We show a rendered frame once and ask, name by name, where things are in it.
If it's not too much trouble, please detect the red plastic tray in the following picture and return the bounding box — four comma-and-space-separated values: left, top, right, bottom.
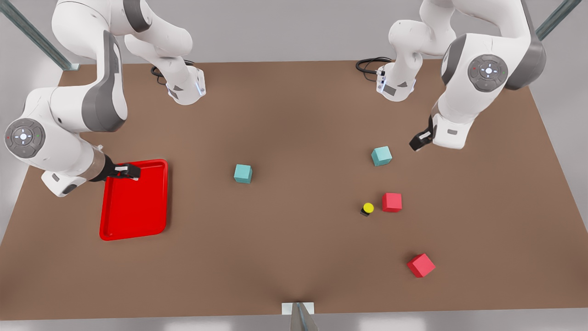
99, 159, 169, 241

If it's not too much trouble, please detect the teal cube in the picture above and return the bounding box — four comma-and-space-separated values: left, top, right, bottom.
371, 146, 393, 167
233, 164, 253, 184

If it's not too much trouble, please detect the red cube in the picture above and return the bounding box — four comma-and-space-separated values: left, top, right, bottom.
382, 193, 403, 213
407, 253, 436, 279

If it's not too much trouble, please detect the black cable loop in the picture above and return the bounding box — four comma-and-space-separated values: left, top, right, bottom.
151, 60, 196, 85
356, 57, 393, 82

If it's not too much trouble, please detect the silver frame post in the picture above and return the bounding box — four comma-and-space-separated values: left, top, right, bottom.
0, 0, 80, 72
535, 0, 583, 41
282, 302, 319, 331

